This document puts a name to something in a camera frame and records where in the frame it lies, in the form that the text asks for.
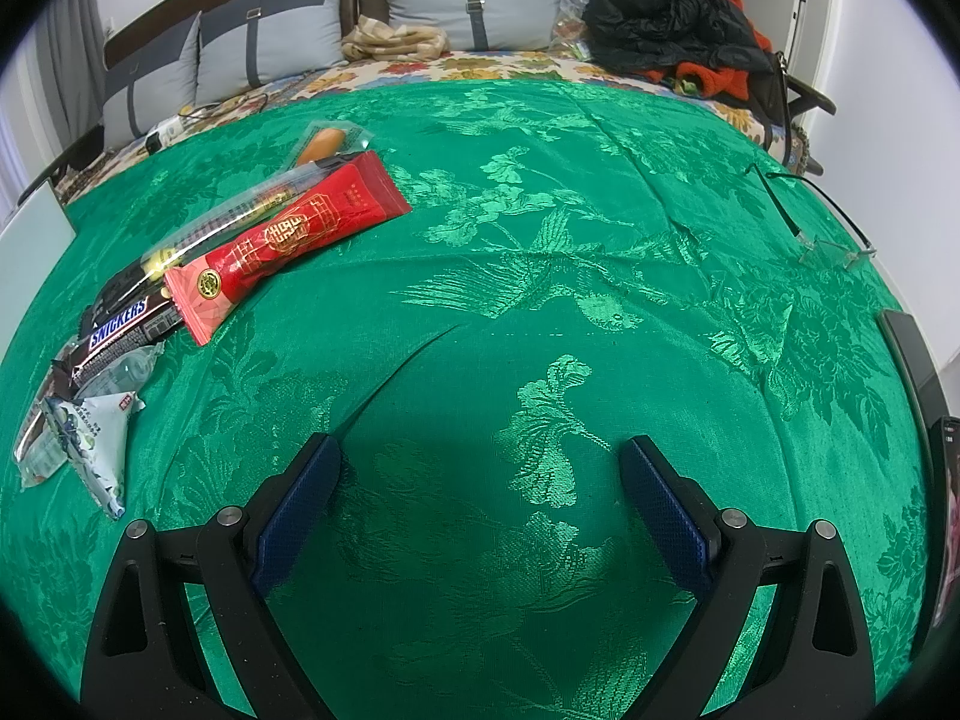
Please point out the black handbag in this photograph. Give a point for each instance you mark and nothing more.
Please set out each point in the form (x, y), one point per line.
(765, 94)

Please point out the sausage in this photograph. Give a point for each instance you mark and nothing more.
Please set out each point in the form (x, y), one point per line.
(326, 144)

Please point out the beige folded cloth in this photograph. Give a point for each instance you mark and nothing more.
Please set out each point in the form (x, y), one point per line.
(390, 41)

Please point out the grey pillows row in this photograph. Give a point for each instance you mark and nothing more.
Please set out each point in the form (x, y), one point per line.
(187, 4)

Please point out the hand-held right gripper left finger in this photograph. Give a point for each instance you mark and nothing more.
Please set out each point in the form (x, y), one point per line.
(300, 510)

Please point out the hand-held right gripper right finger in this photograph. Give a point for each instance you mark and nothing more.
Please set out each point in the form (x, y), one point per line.
(664, 510)

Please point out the clear plastic bag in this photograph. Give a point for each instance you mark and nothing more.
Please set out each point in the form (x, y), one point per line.
(570, 30)

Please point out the small grey pillow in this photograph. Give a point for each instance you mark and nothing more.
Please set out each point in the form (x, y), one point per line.
(150, 82)

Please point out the long black striped snack packet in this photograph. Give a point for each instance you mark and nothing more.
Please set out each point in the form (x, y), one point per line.
(225, 219)

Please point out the white charger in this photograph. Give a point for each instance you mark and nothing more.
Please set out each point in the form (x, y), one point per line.
(156, 139)

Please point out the dark chair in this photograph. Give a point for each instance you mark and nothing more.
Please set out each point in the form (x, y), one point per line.
(814, 99)

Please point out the white blue-printed snack packet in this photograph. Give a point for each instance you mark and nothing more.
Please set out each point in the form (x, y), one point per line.
(90, 442)

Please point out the brown chocolate bar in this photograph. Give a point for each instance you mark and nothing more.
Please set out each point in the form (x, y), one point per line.
(116, 319)

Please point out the clear plastic snack packet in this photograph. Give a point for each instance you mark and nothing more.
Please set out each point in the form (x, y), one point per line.
(131, 367)

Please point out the black flat device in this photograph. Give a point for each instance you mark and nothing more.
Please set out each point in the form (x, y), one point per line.
(911, 360)

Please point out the black jacket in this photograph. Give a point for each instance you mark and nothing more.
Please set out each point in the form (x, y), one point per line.
(660, 15)

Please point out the green floral brocade blanket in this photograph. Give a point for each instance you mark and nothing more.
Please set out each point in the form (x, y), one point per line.
(487, 240)

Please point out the grey curtain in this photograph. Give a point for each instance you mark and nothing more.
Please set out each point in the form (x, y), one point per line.
(67, 52)

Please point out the thin-framed eyeglasses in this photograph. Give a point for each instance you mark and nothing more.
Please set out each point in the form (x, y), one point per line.
(823, 249)

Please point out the white board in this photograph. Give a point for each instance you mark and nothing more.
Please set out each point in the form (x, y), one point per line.
(34, 255)

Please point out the red snack packet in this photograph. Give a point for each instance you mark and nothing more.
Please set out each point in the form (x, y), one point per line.
(300, 232)

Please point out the smartphone with lit screen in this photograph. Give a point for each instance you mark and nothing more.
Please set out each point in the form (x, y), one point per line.
(946, 510)

